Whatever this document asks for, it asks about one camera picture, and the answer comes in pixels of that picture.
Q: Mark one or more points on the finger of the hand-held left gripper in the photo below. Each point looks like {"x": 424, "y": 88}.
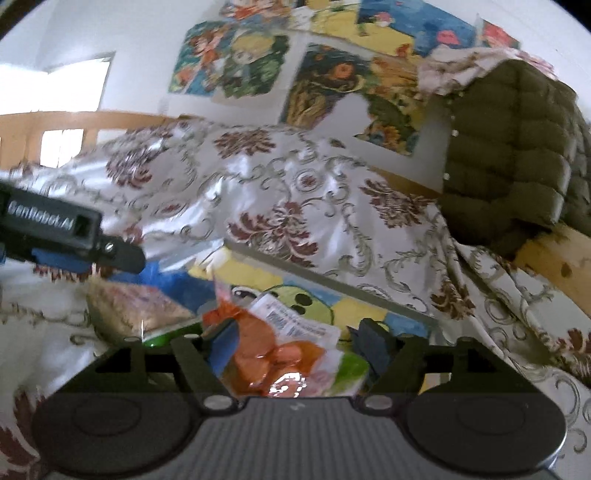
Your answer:
{"x": 60, "y": 259}
{"x": 122, "y": 257}

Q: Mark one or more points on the small red wall poster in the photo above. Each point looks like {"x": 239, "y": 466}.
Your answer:
{"x": 498, "y": 37}

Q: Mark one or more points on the wooden bed end board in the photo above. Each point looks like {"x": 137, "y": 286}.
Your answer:
{"x": 554, "y": 258}

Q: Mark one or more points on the pale floral cloth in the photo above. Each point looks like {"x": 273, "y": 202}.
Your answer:
{"x": 466, "y": 69}

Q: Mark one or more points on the grey tray with cartoon painting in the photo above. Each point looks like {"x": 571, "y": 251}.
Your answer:
{"x": 295, "y": 300}

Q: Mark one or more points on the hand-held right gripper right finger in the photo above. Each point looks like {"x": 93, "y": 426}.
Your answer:
{"x": 374, "y": 350}

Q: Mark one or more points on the orange and black wall poster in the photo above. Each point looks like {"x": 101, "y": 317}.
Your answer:
{"x": 332, "y": 92}

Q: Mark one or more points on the floral satin blanket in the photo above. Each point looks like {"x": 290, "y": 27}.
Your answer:
{"x": 323, "y": 207}

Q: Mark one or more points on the olive quilted jacket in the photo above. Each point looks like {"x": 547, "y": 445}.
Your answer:
{"x": 508, "y": 161}

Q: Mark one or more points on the rice cracker packet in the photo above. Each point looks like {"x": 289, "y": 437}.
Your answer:
{"x": 138, "y": 309}

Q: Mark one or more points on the window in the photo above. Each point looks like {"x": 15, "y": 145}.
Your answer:
{"x": 78, "y": 78}

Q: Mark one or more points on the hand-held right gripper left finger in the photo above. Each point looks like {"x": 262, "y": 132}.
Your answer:
{"x": 224, "y": 346}

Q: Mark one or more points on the wall poster with red-haired figure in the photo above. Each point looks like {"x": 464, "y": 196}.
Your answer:
{"x": 258, "y": 9}

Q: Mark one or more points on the orange snack packet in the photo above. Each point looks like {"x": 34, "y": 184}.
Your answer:
{"x": 277, "y": 350}

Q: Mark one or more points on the wall poster with cartoon children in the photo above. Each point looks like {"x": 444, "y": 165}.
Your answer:
{"x": 231, "y": 60}

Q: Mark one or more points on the yellow and blue wall poster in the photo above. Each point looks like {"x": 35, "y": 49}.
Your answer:
{"x": 392, "y": 25}

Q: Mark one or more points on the green snack packet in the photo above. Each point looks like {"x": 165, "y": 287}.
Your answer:
{"x": 171, "y": 336}

